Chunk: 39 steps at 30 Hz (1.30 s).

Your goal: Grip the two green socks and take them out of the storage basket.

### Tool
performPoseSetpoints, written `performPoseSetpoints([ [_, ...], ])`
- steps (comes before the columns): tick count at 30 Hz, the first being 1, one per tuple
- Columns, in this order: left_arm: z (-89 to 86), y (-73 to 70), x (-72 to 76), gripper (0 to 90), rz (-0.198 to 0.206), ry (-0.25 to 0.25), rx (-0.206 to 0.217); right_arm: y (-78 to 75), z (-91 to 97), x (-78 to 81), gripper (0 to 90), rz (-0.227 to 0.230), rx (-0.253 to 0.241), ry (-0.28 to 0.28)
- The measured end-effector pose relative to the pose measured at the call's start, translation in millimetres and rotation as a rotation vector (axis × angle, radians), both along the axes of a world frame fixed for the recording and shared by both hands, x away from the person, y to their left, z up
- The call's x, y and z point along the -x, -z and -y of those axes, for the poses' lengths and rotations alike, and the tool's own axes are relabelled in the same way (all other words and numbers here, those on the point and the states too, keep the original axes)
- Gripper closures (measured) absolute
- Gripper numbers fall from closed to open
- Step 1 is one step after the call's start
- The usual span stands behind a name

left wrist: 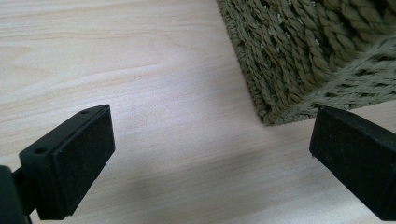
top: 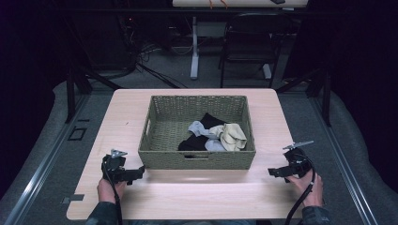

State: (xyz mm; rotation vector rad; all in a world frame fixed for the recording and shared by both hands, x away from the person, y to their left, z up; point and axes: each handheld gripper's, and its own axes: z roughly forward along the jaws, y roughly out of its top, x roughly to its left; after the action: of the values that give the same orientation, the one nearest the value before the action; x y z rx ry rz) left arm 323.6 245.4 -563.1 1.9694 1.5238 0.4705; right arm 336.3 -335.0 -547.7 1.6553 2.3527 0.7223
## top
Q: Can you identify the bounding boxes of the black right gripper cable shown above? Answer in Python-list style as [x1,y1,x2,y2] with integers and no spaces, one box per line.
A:
[283,152,317,225]

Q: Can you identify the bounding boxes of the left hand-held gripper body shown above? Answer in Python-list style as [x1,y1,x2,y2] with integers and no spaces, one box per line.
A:
[100,148,133,185]

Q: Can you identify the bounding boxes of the beige sock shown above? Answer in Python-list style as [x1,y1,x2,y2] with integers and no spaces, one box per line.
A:
[208,123,248,153]

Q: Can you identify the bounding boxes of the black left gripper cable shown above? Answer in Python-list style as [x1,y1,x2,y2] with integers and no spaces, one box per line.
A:
[102,167,124,225]

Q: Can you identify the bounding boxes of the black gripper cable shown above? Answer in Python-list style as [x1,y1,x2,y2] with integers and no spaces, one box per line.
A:
[102,167,124,225]
[283,152,317,225]

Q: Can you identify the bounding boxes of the black metal stand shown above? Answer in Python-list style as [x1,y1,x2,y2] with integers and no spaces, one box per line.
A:
[275,66,332,128]
[64,60,124,124]

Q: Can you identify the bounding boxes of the person's left hand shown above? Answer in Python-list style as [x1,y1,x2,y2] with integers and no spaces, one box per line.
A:
[97,177,128,205]

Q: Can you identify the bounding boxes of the orange cables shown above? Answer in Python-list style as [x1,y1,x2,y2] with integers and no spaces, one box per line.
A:
[207,0,230,9]

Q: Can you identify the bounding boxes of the bundle of floor cables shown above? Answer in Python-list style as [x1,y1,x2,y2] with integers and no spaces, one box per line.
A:
[117,15,190,90]

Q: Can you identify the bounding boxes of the grey tape strip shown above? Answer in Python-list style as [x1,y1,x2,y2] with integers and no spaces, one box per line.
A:
[61,193,85,205]

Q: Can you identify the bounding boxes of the black floor tape square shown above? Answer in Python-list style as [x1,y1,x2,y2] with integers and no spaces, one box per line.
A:
[68,126,88,142]

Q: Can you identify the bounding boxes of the metal floor rail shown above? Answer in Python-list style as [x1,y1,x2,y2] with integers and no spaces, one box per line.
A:
[308,93,380,225]
[2,93,92,225]

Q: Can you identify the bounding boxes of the black sock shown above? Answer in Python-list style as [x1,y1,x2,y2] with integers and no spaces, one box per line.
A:
[177,112,229,152]

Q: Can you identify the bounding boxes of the olive woven basket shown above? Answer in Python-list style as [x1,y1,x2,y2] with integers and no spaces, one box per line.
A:
[138,95,257,171]

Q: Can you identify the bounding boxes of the light blue sock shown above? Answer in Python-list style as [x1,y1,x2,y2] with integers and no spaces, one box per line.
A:
[187,120,227,153]

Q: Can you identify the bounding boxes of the white desk leg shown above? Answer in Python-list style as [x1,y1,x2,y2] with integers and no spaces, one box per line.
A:
[262,63,273,81]
[190,16,200,81]

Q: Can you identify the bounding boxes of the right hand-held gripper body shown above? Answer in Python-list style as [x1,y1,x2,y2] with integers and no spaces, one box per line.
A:
[282,140,315,179]

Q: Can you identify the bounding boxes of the person's right hand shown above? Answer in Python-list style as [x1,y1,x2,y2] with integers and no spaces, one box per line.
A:
[285,172,325,208]

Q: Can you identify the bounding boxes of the black chair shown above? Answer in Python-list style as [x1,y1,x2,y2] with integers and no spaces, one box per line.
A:
[218,12,296,89]

